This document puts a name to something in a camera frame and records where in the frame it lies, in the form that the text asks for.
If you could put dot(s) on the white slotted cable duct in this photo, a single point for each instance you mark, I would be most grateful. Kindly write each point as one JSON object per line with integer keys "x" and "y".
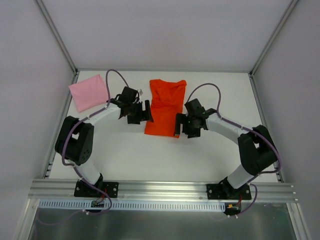
{"x": 132, "y": 205}

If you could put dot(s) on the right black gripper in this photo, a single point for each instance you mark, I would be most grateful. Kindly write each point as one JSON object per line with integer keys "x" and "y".
{"x": 184, "y": 125}

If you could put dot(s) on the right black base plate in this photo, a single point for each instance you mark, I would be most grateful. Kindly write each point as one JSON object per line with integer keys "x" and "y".
{"x": 224, "y": 191}

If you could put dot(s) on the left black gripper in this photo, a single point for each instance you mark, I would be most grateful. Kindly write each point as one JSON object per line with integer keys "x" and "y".
{"x": 139, "y": 113}

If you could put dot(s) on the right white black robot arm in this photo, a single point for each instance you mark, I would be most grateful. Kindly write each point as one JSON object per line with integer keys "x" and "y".
{"x": 255, "y": 145}

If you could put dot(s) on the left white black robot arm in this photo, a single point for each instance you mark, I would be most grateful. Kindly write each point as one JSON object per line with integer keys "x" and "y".
{"x": 76, "y": 137}

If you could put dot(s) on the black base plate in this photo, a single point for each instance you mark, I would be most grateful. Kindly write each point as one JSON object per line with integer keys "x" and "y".
{"x": 83, "y": 190}
{"x": 224, "y": 191}

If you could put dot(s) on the right aluminium frame post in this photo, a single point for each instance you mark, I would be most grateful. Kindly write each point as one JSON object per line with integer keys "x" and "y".
{"x": 272, "y": 38}

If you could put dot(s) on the folded pink t shirt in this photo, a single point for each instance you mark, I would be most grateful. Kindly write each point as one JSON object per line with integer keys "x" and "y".
{"x": 89, "y": 93}

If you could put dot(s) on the orange t shirt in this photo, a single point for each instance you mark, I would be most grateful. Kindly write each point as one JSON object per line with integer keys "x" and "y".
{"x": 167, "y": 101}

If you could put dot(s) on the aluminium mounting rail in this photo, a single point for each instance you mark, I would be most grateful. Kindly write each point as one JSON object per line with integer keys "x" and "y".
{"x": 161, "y": 190}

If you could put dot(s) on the left aluminium frame post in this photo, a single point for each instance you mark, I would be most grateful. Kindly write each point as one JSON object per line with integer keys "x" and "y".
{"x": 56, "y": 35}

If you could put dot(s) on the aluminium frame post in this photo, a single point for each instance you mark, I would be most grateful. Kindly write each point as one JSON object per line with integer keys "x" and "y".
{"x": 56, "y": 35}
{"x": 272, "y": 38}

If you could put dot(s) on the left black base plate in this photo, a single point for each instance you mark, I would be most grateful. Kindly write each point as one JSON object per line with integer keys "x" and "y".
{"x": 83, "y": 190}

